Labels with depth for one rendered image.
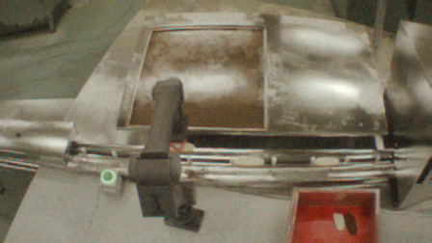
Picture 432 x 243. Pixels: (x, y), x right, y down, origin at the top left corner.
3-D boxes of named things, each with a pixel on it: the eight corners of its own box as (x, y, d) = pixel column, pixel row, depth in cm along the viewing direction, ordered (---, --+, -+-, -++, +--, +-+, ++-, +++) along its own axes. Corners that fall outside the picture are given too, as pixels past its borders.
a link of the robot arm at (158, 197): (133, 223, 79) (180, 224, 79) (126, 159, 81) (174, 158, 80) (165, 204, 124) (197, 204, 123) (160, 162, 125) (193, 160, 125)
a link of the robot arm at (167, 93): (131, 189, 83) (181, 189, 83) (125, 168, 80) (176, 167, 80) (152, 95, 120) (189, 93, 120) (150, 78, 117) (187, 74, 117)
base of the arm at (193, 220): (163, 224, 127) (198, 232, 124) (158, 212, 121) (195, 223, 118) (171, 203, 132) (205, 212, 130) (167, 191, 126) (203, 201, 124)
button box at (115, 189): (105, 200, 138) (96, 184, 129) (109, 182, 143) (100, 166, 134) (125, 202, 137) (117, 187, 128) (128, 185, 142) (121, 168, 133)
